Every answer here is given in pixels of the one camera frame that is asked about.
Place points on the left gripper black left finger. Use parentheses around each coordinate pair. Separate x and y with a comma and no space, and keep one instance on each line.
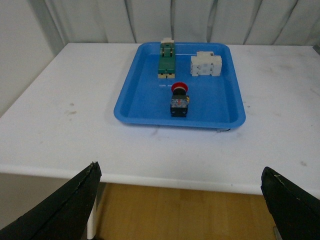
(61,216)

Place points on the white curtain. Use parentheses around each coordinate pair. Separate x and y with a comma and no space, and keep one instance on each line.
(236,22)

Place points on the red emergency stop button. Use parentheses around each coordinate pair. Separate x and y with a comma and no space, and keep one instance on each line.
(180,100)

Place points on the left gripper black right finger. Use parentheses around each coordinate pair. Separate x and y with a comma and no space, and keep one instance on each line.
(296,213)

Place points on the white circuit breaker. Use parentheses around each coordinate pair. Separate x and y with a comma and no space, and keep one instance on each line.
(205,63)

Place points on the green knife switch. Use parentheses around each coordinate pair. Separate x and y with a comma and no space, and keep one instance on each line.
(167,59)

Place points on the white table leg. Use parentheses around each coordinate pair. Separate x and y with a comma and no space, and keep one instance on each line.
(91,227)

